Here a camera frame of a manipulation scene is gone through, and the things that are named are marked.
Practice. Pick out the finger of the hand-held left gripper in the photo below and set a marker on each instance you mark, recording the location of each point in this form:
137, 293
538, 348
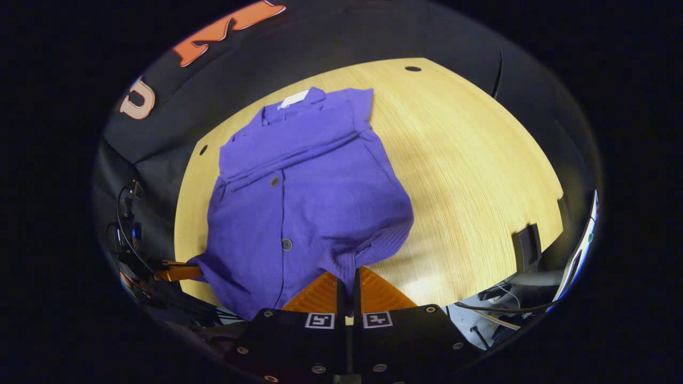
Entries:
176, 272

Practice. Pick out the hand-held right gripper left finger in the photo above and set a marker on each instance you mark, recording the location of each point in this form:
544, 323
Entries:
341, 304

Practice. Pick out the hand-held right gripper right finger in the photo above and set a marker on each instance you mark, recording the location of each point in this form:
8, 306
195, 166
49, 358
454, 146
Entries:
356, 301

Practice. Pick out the purple knit cardigan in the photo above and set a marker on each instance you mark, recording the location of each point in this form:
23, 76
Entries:
309, 202

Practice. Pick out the black clamp block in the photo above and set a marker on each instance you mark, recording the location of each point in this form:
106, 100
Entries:
527, 248

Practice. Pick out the white panel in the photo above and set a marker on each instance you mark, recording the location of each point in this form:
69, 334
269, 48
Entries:
579, 256

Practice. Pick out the black side cloth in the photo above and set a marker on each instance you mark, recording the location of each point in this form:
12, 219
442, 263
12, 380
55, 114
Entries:
555, 117

